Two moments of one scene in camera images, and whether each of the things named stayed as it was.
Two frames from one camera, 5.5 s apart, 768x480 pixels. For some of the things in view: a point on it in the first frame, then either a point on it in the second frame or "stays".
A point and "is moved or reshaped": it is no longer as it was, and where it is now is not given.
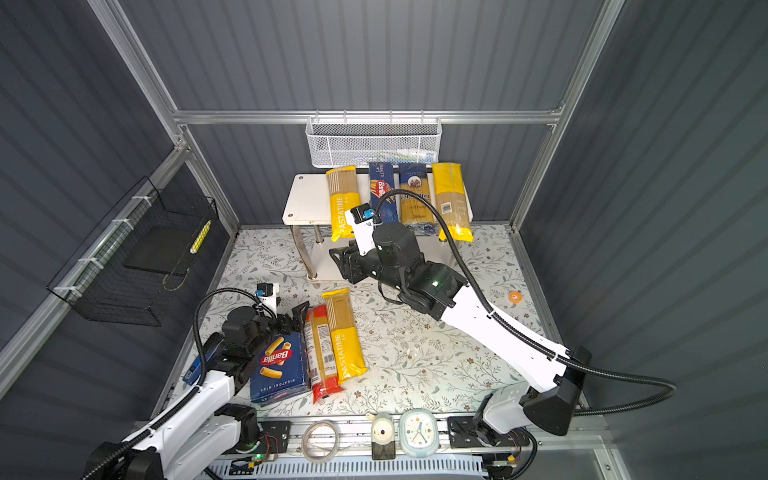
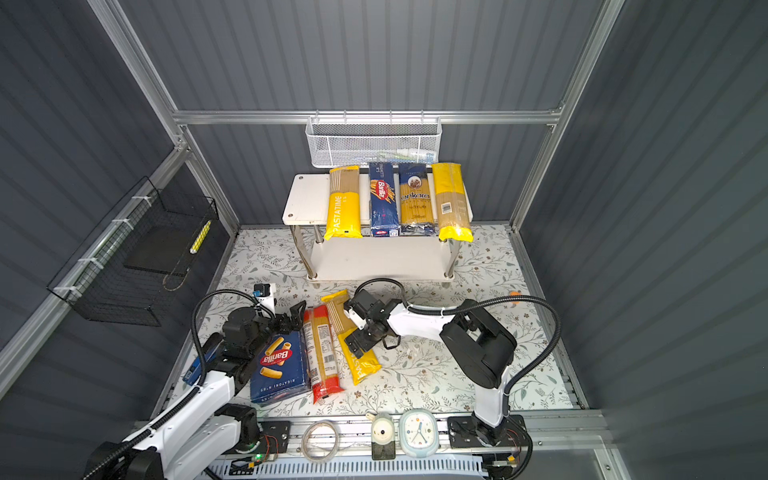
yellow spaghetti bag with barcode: (450, 197) stays
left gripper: (298, 317) stays
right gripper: (349, 263) → (359, 336)
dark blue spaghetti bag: (415, 210) stays
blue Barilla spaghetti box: (381, 175) stays
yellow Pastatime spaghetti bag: (349, 358) is moved or reshaped
